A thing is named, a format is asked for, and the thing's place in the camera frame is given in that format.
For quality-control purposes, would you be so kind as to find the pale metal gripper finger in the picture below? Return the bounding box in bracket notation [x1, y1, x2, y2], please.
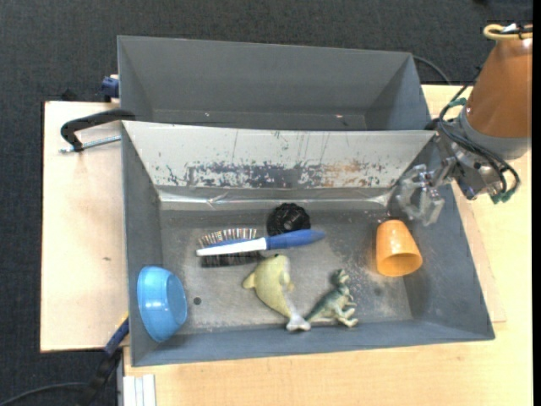
[395, 162, 433, 222]
[415, 182, 446, 228]

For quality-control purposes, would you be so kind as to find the orange plastic cup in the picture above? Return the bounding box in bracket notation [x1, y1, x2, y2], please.
[374, 219, 424, 278]

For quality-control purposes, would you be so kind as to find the black ribbed round knob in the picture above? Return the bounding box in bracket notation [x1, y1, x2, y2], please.
[266, 202, 309, 238]

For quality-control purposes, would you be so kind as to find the grey metal bin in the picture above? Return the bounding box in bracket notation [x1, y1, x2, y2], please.
[116, 35, 496, 368]

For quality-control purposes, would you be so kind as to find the green toy dinosaur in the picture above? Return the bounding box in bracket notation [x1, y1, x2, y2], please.
[304, 268, 360, 329]

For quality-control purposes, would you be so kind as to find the yellow toy dolphin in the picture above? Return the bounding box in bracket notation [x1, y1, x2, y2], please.
[241, 252, 313, 333]

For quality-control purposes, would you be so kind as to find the blue plastic bowl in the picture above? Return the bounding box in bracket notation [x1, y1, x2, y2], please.
[135, 265, 189, 343]

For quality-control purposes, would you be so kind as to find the pale wood board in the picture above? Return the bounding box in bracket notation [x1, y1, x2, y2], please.
[40, 100, 131, 354]

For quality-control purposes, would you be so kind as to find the blue and white handled brush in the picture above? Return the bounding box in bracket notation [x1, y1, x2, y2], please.
[194, 227, 327, 269]

